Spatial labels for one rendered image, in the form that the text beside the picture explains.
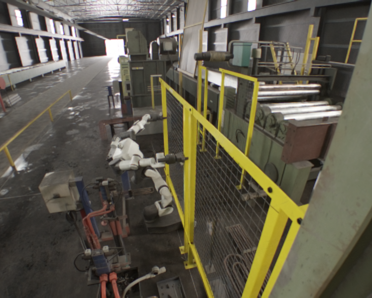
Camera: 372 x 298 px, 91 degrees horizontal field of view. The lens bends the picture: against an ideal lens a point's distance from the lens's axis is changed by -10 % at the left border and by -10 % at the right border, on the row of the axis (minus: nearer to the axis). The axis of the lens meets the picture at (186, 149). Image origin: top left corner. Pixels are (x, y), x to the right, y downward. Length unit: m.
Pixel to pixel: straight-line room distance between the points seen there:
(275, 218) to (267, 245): 0.13
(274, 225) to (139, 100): 5.69
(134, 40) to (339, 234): 5.98
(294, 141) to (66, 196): 2.89
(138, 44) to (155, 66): 0.73
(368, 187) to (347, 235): 0.06
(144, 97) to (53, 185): 4.24
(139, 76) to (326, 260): 5.95
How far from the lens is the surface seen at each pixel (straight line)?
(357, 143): 0.23
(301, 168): 3.17
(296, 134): 2.99
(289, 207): 0.65
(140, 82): 6.09
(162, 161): 1.72
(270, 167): 3.58
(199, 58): 3.73
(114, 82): 7.92
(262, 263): 0.91
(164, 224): 2.79
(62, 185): 2.48
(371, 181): 0.23
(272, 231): 0.77
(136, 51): 6.07
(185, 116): 1.64
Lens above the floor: 2.24
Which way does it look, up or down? 27 degrees down
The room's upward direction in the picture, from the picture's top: straight up
